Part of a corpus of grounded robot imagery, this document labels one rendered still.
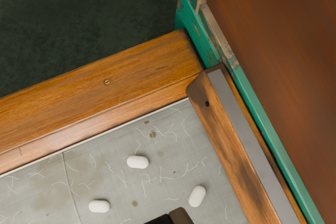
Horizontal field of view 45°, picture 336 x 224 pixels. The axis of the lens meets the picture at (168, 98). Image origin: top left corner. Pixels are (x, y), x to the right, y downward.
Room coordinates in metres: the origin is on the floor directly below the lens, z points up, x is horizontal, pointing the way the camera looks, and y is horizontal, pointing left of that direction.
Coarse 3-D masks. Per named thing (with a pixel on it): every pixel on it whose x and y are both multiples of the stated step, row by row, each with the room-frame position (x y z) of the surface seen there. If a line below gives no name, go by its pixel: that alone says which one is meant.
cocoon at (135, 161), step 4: (132, 156) 0.11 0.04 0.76; (136, 156) 0.11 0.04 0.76; (140, 156) 0.11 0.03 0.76; (128, 160) 0.10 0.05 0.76; (132, 160) 0.11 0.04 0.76; (136, 160) 0.11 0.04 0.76; (140, 160) 0.11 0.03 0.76; (144, 160) 0.11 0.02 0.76; (128, 164) 0.10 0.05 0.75; (132, 164) 0.10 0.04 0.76; (136, 164) 0.10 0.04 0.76; (140, 164) 0.10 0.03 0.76; (144, 164) 0.10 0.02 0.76
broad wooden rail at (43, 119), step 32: (96, 64) 0.26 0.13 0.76; (128, 64) 0.27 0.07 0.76; (160, 64) 0.27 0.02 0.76; (192, 64) 0.28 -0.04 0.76; (32, 96) 0.19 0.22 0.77; (64, 96) 0.20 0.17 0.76; (96, 96) 0.20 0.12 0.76; (128, 96) 0.21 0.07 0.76; (160, 96) 0.22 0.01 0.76; (0, 128) 0.13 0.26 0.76; (32, 128) 0.14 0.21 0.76; (64, 128) 0.14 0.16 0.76; (96, 128) 0.15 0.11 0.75; (0, 160) 0.08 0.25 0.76; (32, 160) 0.09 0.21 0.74
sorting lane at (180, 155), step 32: (128, 128) 0.16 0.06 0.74; (160, 128) 0.17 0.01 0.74; (192, 128) 0.17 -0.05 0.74; (64, 160) 0.09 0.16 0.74; (96, 160) 0.10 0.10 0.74; (160, 160) 0.11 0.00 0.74; (192, 160) 0.12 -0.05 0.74; (0, 192) 0.03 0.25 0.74; (32, 192) 0.04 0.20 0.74; (64, 192) 0.04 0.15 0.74; (96, 192) 0.05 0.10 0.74; (128, 192) 0.06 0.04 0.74; (160, 192) 0.06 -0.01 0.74; (224, 192) 0.07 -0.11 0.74
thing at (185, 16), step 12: (180, 0) 0.38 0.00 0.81; (180, 12) 0.38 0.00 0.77; (192, 12) 0.34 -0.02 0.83; (180, 24) 0.37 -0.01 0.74; (192, 24) 0.34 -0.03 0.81; (192, 36) 0.33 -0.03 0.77; (204, 36) 0.30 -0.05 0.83; (204, 48) 0.30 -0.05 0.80; (204, 60) 0.29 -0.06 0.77; (216, 60) 0.26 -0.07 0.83
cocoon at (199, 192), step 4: (196, 188) 0.07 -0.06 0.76; (200, 188) 0.07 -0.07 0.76; (204, 188) 0.08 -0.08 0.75; (192, 192) 0.07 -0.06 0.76; (196, 192) 0.07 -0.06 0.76; (200, 192) 0.07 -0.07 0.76; (204, 192) 0.07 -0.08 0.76; (192, 196) 0.06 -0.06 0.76; (196, 196) 0.06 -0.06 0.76; (200, 196) 0.06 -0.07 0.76; (188, 200) 0.05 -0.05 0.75; (192, 200) 0.05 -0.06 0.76; (196, 200) 0.06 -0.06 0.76; (200, 200) 0.06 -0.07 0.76; (192, 204) 0.05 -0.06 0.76; (196, 204) 0.05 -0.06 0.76
